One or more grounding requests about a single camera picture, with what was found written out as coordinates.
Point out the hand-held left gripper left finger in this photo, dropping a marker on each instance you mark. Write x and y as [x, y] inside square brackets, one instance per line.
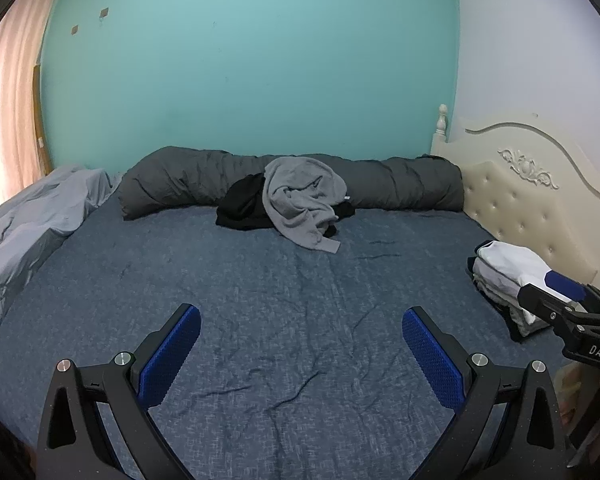
[167, 355]

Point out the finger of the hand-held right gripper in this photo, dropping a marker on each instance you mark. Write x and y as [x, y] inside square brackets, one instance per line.
[567, 285]
[545, 305]

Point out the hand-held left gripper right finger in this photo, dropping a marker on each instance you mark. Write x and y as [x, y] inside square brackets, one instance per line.
[432, 355]

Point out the grey ribbed sweater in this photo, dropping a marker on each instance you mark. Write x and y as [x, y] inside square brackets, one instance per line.
[300, 185]

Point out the stack of folded white clothes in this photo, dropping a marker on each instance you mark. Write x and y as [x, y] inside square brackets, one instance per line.
[490, 285]

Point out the black clothes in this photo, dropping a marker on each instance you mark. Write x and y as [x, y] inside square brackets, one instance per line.
[240, 205]

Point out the cream fleece folded garment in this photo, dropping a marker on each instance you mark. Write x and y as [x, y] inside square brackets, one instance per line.
[522, 321]

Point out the white folded garment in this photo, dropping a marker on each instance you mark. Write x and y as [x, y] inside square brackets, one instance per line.
[510, 260]

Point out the cream tufted headboard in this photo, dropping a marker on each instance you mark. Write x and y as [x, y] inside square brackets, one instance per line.
[530, 205]

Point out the blue patterned bed sheet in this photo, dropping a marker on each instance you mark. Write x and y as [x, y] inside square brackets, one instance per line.
[280, 310]

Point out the dark grey rolled duvet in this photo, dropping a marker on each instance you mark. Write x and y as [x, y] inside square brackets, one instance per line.
[180, 180]

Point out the light grey blanket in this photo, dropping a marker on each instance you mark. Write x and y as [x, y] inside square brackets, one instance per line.
[25, 240]

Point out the pink curtain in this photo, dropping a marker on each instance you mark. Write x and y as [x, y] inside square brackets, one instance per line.
[5, 110]

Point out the wooden window frame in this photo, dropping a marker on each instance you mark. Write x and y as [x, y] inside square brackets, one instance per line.
[39, 120]

